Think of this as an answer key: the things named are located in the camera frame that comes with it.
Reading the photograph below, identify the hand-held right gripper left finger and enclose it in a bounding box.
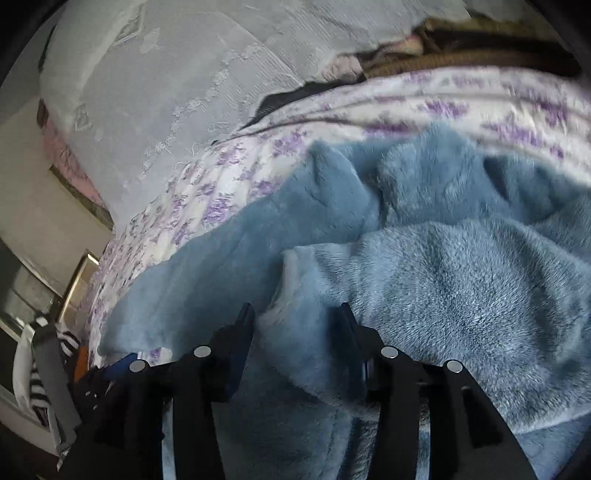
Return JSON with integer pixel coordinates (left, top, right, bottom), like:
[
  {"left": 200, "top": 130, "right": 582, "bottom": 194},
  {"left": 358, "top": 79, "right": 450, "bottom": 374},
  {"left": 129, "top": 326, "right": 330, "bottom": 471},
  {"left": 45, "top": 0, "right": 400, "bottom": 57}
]
[{"left": 62, "top": 304, "right": 256, "bottom": 480}]

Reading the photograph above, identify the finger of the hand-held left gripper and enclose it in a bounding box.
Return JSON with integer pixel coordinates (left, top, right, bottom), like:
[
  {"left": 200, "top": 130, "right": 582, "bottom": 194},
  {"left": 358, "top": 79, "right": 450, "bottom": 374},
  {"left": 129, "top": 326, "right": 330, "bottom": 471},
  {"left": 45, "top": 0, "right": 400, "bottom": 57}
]
[{"left": 102, "top": 353, "right": 139, "bottom": 380}]

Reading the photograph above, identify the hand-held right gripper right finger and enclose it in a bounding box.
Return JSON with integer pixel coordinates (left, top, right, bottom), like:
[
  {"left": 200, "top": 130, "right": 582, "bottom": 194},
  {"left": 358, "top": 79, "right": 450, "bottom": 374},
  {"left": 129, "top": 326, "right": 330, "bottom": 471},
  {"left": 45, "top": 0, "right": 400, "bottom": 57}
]
[{"left": 341, "top": 303, "right": 536, "bottom": 480}]

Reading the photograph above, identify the blue fluffy garment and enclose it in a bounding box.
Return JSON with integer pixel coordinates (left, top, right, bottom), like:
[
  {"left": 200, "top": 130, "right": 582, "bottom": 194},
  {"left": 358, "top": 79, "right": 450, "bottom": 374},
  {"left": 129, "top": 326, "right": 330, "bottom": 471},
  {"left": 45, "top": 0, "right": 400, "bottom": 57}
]
[{"left": 97, "top": 122, "right": 591, "bottom": 480}]

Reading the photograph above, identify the orange cloth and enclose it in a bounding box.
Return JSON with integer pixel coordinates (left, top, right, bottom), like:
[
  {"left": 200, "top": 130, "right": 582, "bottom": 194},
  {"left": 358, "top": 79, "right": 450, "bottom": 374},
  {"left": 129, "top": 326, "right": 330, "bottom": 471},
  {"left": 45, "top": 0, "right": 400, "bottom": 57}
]
[{"left": 74, "top": 345, "right": 90, "bottom": 384}]

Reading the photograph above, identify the black white striped shirt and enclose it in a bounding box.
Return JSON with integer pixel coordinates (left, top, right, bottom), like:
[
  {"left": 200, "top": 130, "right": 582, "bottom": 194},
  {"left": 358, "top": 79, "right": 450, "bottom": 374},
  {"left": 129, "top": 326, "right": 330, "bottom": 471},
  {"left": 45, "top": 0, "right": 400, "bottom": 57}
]
[{"left": 28, "top": 316, "right": 81, "bottom": 425}]

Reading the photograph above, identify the purple floral bedsheet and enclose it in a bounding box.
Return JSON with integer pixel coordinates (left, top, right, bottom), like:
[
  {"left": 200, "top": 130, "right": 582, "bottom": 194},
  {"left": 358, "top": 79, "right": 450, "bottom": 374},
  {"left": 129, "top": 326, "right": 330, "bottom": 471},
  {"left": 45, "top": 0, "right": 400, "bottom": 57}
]
[{"left": 85, "top": 65, "right": 591, "bottom": 365}]

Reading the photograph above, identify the pink printed fabric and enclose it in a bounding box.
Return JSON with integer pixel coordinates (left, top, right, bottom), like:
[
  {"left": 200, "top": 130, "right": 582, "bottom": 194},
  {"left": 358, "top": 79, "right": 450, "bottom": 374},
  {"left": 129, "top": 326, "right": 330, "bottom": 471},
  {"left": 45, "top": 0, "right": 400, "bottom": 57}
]
[{"left": 37, "top": 99, "right": 114, "bottom": 227}]

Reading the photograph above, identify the white lace cover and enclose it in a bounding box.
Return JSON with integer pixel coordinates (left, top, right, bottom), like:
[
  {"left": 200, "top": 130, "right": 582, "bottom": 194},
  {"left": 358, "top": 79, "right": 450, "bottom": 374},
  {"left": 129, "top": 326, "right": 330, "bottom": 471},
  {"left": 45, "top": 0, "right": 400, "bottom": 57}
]
[{"left": 39, "top": 0, "right": 472, "bottom": 227}]

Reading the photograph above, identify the small pink folded cloth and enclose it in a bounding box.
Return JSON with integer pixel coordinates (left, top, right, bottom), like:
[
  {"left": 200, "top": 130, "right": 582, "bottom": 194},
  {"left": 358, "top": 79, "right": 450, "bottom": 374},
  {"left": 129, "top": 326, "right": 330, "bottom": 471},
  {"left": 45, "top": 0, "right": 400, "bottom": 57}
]
[{"left": 379, "top": 37, "right": 423, "bottom": 56}]

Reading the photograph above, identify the grey strap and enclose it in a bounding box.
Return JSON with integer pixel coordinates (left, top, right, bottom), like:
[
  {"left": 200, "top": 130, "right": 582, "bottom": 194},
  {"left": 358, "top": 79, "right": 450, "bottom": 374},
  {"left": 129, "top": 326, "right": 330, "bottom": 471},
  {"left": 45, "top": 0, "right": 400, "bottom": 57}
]
[{"left": 32, "top": 323, "right": 84, "bottom": 450}]

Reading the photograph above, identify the gold picture frame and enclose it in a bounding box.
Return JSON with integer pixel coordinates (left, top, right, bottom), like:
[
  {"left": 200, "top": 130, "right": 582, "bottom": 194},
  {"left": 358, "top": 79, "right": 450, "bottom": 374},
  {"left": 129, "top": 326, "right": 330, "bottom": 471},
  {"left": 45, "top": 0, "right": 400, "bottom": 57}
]
[{"left": 58, "top": 249, "right": 100, "bottom": 326}]

